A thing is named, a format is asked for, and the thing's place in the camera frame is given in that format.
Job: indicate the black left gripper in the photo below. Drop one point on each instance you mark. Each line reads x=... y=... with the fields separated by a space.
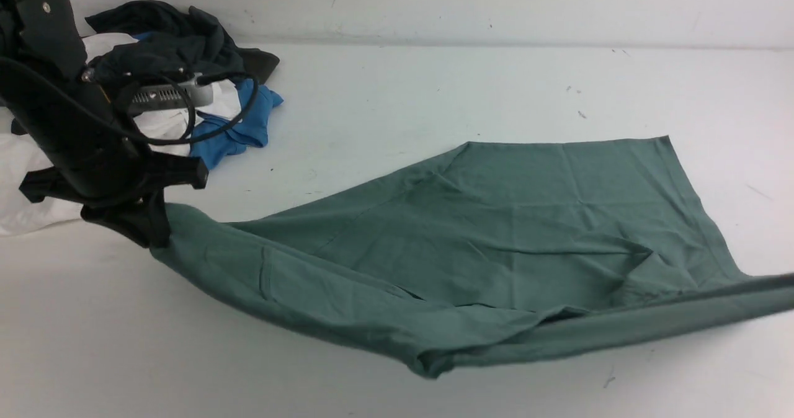
x=99 y=159

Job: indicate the green long-sleeve top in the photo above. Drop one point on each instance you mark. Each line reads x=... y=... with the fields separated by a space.
x=488 y=254

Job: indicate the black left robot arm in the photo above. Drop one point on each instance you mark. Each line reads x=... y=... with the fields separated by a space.
x=40 y=39

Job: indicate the white garment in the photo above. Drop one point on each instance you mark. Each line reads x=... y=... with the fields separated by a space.
x=21 y=155

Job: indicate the blue garment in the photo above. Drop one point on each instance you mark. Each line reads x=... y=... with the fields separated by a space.
x=250 y=132

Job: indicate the dark grey garment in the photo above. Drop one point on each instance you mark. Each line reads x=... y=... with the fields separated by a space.
x=168 y=41

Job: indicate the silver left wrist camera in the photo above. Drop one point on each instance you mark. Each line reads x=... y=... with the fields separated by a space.
x=159 y=96

